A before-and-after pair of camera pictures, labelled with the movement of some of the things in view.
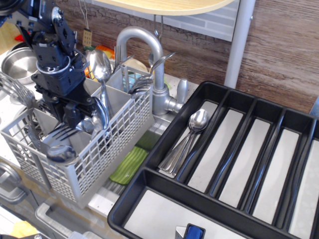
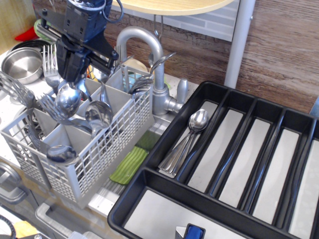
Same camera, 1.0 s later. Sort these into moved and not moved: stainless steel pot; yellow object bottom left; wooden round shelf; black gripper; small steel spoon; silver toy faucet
Moved: small steel spoon; black gripper
Not moved: stainless steel pot; silver toy faucet; wooden round shelf; yellow object bottom left
